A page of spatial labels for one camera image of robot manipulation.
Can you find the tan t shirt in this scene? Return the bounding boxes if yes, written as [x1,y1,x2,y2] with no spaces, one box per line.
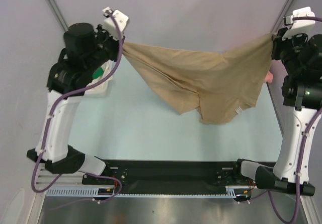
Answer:
[123,33,273,124]

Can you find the aluminium frame rail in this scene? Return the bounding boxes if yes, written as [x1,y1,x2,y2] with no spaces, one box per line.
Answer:
[36,163,322,224]

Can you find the right corner aluminium post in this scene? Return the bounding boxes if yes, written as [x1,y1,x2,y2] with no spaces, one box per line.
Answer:
[270,0,295,33]

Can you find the pink folded t shirt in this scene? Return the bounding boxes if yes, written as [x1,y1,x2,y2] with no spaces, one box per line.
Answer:
[265,71,274,84]

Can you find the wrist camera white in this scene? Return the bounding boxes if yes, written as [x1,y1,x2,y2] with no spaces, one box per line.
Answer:
[282,7,315,40]
[102,7,130,40]

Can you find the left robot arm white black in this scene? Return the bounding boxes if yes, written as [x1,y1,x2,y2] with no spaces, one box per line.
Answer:
[27,23,123,184]

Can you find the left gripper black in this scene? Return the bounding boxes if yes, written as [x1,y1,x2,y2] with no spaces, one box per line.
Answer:
[85,23,125,73]

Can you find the left corner aluminium post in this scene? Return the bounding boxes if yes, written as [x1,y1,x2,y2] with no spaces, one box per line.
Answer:
[46,0,68,32]

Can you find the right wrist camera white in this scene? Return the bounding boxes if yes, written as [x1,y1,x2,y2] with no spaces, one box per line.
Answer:
[282,7,315,40]

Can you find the corner aluminium post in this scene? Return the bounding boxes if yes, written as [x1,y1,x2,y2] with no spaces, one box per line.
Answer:
[270,0,295,33]
[46,0,68,32]

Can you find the cream t shirt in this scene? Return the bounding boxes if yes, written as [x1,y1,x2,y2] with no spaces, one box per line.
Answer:
[89,61,114,94]

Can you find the white plastic basket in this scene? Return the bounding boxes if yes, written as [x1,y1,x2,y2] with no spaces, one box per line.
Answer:
[85,61,114,98]

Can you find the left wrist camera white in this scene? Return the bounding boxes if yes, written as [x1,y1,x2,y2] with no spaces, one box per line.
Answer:
[102,7,130,40]

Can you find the white slotted cable duct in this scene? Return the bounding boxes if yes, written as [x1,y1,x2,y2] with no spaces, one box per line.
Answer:
[46,186,250,198]

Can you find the green t shirt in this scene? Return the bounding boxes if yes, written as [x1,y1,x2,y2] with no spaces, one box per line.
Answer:
[93,67,104,80]

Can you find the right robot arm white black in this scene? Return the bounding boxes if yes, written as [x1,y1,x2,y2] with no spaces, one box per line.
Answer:
[232,28,321,196]

